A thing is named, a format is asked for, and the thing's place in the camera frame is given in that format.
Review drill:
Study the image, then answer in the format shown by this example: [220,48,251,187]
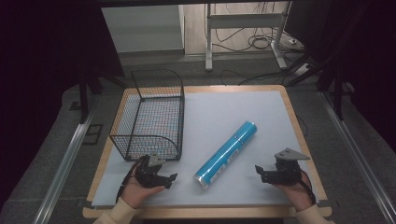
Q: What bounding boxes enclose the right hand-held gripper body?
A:
[261,147,311,187]

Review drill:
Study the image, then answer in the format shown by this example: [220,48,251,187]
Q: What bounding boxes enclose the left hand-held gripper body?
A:
[134,151,171,189]

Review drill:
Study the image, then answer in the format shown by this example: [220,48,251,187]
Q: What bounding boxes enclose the blue cylindrical roll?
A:
[192,120,259,190]

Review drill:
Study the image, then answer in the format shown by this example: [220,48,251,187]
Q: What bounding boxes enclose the black wire mesh basket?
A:
[108,68,186,162]

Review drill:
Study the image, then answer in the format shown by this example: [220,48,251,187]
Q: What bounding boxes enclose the person's left hand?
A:
[120,166,166,209]

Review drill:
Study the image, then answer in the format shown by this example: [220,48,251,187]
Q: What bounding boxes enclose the person's right hand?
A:
[272,169,314,213]

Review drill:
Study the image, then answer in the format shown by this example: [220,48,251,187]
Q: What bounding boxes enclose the black metal stand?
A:
[286,3,372,121]
[78,64,128,125]

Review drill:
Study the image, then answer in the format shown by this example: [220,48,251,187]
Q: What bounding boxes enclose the white power strip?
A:
[293,63,314,77]

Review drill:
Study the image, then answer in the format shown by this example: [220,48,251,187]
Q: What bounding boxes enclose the white cabinet panel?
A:
[101,4,185,54]

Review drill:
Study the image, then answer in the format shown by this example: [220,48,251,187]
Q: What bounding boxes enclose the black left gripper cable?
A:
[115,154,151,203]

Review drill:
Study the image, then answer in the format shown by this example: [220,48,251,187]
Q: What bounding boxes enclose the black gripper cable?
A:
[299,169,318,205]
[115,154,151,203]

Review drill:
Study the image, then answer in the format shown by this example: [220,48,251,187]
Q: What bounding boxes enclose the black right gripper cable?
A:
[299,169,318,205]

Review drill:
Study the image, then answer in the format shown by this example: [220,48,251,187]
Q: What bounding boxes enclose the aluminium rail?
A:
[32,96,101,224]
[318,91,396,224]

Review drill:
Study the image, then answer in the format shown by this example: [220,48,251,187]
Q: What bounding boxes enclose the black floor cables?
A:
[204,2,316,87]

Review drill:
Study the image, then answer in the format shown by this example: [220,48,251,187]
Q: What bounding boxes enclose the white metal desk frame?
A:
[204,1,293,72]

